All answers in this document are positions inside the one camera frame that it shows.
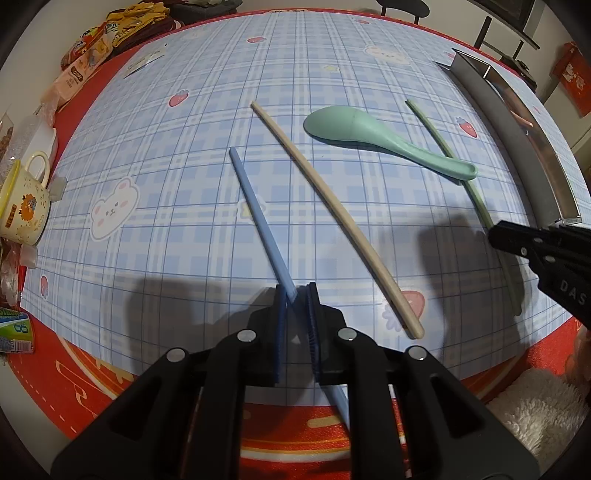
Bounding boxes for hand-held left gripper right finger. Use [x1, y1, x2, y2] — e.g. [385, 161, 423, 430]
[305, 281, 541, 480]

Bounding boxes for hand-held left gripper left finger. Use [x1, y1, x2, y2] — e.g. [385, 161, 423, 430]
[52, 284, 289, 480]

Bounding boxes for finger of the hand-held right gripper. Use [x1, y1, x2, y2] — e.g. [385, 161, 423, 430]
[488, 220, 591, 326]

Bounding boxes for blue chopstick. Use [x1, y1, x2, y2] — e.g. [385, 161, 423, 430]
[229, 147, 352, 431]

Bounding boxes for metal tray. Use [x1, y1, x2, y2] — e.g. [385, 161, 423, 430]
[436, 48, 581, 229]

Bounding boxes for green chopstick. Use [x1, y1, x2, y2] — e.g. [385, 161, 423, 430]
[405, 99, 523, 317]

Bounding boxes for person's right forearm white sleeve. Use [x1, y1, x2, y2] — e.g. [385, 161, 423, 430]
[487, 367, 591, 468]

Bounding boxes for person's right hand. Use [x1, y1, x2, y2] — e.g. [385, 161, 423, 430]
[566, 330, 591, 385]

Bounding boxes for blue plaid table mat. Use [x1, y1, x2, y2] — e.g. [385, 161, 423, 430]
[21, 7, 580, 408]

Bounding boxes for beige chopstick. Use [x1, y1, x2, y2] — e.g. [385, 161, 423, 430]
[250, 102, 424, 339]

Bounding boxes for red printed box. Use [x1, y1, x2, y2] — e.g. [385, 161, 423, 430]
[553, 41, 591, 117]

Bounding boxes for green plastic spoon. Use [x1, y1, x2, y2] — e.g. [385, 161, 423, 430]
[303, 105, 478, 181]

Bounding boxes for red patterned tablecloth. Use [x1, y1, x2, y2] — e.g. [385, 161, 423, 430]
[0, 0, 591, 480]

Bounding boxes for black metal stand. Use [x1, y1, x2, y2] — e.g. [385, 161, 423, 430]
[473, 0, 541, 52]

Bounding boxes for green drink carton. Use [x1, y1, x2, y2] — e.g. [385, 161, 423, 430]
[0, 307, 36, 354]

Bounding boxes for crumpled clear plastic bag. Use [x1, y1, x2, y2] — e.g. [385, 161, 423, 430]
[0, 244, 38, 306]

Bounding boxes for yellow printed mug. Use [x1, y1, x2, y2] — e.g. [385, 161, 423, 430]
[0, 151, 52, 246]

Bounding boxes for white paper tag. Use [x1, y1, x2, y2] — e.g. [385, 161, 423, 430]
[124, 52, 166, 77]

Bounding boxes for black chair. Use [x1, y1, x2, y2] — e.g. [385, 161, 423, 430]
[376, 0, 428, 20]

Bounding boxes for peach snack packet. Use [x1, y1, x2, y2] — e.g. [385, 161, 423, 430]
[50, 28, 114, 108]

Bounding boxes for yellow snack packets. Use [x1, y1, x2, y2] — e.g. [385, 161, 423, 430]
[106, 2, 170, 48]

